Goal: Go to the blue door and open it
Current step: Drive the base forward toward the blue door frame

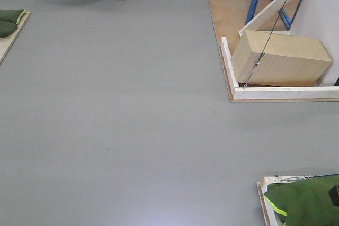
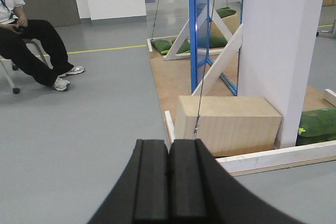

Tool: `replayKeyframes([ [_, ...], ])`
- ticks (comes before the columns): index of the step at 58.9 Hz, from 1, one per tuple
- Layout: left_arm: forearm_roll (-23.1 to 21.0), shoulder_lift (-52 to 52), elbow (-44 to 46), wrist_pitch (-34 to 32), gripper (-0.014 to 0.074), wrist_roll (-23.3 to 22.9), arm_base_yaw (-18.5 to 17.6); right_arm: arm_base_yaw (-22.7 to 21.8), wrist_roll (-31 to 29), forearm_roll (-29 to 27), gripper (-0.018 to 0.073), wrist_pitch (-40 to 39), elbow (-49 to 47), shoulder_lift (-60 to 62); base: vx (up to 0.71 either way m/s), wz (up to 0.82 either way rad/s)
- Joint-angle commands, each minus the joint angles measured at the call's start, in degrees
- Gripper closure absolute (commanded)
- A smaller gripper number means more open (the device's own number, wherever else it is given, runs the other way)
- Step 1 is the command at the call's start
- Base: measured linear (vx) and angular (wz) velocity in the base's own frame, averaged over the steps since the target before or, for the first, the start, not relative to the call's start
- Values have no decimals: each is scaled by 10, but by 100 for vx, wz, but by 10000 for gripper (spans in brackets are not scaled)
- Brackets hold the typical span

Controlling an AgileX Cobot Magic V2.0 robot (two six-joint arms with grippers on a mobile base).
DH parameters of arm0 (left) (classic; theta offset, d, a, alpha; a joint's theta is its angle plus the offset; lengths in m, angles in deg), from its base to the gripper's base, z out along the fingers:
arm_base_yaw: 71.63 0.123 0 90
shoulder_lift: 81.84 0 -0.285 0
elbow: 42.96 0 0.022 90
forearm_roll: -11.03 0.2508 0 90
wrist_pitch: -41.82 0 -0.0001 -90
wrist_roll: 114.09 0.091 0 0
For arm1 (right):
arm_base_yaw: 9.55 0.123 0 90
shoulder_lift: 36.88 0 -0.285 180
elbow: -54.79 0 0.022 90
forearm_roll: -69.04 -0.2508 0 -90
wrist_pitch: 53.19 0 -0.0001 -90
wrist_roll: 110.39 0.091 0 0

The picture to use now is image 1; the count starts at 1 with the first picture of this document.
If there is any plywood base platform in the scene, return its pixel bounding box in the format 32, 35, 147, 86
202, 0, 339, 103

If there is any white diagonal brace beam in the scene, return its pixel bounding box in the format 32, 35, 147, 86
239, 0, 291, 36

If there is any white frame lower right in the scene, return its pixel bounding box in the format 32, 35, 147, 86
256, 176, 306, 226

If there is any white wooden border frame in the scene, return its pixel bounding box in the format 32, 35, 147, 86
219, 37, 338, 102

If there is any light wooden box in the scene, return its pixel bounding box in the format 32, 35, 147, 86
231, 30, 333, 87

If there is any green sandbag lower right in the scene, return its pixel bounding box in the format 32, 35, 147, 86
263, 174, 338, 225

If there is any green sandbag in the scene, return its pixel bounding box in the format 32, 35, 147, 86
0, 20, 18, 38
263, 174, 338, 225
0, 9, 27, 25

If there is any green sandbag upper left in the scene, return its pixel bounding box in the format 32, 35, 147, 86
0, 9, 27, 25

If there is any plywood board left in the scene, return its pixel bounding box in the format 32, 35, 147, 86
1, 11, 31, 63

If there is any dark tension rope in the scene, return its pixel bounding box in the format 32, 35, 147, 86
243, 0, 300, 95

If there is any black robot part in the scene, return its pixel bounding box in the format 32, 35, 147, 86
328, 185, 339, 206

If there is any green sandbag lower left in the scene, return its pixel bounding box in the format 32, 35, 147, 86
0, 20, 18, 38

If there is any white wall panel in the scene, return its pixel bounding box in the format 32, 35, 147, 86
290, 0, 338, 86

